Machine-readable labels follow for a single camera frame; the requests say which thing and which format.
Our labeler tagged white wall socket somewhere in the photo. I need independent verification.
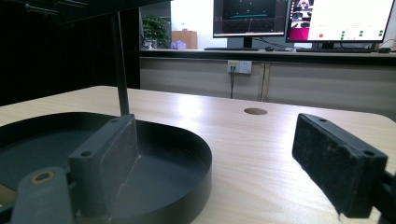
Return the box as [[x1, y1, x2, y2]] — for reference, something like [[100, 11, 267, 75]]
[[226, 59, 253, 75]]

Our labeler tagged black keyboard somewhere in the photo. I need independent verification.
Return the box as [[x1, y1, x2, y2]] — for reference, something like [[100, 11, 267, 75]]
[[203, 47, 260, 52], [294, 47, 374, 54]]

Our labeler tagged black power cable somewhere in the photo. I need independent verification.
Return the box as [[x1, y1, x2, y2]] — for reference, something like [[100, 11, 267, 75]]
[[229, 66, 235, 99]]

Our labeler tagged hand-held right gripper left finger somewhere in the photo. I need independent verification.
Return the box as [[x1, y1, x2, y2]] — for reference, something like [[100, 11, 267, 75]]
[[67, 113, 140, 219]]

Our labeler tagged monitor with dark screen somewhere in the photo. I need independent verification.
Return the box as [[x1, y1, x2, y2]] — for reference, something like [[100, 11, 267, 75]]
[[212, 0, 290, 49]]

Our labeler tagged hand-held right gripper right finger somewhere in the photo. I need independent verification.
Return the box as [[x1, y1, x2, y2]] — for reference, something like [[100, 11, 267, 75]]
[[291, 112, 389, 219]]

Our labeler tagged black metal stand pole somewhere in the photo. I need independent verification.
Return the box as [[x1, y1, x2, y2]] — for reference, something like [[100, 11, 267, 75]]
[[109, 11, 131, 117]]

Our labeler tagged gray desk with dark top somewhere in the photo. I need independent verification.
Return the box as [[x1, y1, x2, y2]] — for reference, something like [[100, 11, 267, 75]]
[[138, 49, 396, 122]]

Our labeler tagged small purple object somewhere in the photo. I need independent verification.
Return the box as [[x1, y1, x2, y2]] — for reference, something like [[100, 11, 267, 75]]
[[170, 40, 188, 50]]

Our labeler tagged round brown cable hole cover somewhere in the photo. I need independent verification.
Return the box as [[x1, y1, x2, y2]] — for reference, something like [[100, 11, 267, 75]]
[[243, 106, 269, 117]]

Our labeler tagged monitor with white screen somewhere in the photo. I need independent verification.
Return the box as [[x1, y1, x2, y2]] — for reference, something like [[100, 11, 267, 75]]
[[285, 0, 396, 50]]

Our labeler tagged green potted plant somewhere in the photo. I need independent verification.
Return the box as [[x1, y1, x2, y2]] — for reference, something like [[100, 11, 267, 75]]
[[141, 15, 171, 49]]

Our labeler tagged black round tray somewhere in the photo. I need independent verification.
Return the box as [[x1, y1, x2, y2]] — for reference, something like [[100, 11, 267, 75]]
[[0, 111, 214, 224]]

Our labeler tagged dark curtain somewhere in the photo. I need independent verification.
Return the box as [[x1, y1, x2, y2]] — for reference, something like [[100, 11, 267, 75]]
[[0, 6, 141, 107]]

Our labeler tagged brown cardboard box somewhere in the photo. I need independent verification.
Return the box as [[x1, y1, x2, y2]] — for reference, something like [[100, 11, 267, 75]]
[[171, 30, 198, 50]]

